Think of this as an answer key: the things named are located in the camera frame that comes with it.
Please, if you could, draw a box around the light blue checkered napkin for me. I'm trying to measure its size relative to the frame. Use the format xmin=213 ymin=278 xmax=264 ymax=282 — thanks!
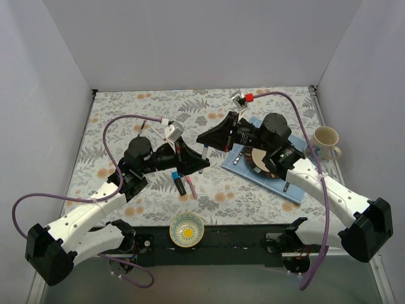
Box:
xmin=221 ymin=116 xmax=320 ymax=205

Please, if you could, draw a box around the yellow centre patterned bowl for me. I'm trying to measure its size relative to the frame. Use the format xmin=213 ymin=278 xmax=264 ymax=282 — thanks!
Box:
xmin=169 ymin=212 xmax=205 ymax=248

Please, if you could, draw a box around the black blue highlighter pen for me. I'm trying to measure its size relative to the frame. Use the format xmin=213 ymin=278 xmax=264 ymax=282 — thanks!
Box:
xmin=171 ymin=172 xmax=187 ymax=196

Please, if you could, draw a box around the aluminium frame rail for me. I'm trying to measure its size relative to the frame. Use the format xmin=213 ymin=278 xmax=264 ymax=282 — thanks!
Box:
xmin=282 ymin=247 xmax=396 ymax=303

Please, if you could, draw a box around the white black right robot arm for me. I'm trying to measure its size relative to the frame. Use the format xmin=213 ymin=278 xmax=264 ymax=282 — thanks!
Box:
xmin=197 ymin=111 xmax=393 ymax=263

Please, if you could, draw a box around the floral patterned tablecloth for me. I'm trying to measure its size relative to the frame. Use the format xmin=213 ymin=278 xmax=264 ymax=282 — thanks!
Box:
xmin=62 ymin=87 xmax=325 ymax=226

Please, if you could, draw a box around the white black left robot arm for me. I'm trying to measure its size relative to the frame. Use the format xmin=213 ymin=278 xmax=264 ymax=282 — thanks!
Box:
xmin=25 ymin=137 xmax=209 ymax=286

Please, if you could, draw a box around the pink marker pen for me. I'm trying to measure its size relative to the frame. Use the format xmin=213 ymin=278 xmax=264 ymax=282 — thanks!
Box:
xmin=186 ymin=176 xmax=198 ymax=200

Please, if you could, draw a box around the white blue marker pen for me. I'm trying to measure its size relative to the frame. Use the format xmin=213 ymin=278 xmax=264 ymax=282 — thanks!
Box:
xmin=199 ymin=148 xmax=208 ymax=174

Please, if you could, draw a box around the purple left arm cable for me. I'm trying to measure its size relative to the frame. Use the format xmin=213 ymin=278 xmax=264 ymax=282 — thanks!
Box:
xmin=11 ymin=115 xmax=156 ymax=288

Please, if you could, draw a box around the purple black pen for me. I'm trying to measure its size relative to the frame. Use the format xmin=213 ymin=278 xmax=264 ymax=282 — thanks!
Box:
xmin=137 ymin=120 xmax=146 ymax=137

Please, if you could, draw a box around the knife black handle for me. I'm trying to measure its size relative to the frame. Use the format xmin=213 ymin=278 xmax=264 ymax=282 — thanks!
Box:
xmin=283 ymin=182 xmax=290 ymax=193

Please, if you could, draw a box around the striped rim cream plate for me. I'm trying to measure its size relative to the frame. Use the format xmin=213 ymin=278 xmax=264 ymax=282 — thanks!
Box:
xmin=244 ymin=147 xmax=278 ymax=179

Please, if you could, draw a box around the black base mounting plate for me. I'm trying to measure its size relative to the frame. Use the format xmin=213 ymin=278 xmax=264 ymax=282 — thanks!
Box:
xmin=101 ymin=223 xmax=361 ymax=269

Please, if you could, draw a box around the cream painted mug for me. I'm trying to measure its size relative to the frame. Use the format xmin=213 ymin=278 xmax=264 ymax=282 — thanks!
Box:
xmin=304 ymin=126 xmax=342 ymax=160

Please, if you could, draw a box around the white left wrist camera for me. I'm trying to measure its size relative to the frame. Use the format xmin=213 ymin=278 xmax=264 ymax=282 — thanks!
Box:
xmin=151 ymin=118 xmax=184 ymax=152

